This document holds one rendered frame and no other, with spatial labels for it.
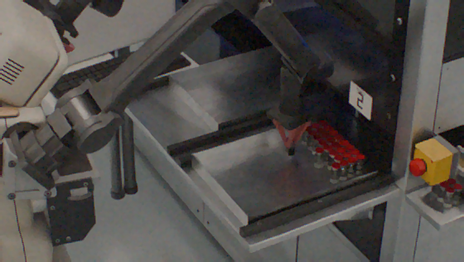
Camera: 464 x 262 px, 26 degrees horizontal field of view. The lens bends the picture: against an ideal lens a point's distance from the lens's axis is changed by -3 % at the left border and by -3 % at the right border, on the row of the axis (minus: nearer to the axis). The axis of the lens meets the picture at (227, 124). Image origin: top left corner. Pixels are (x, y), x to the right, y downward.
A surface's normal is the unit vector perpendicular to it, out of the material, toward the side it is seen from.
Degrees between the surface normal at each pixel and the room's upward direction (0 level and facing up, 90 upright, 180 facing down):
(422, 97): 90
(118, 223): 0
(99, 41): 90
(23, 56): 90
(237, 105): 0
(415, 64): 90
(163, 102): 0
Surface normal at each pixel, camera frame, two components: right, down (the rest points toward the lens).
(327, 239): -0.87, 0.27
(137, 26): 0.56, 0.47
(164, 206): 0.01, -0.83
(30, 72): 0.34, 0.53
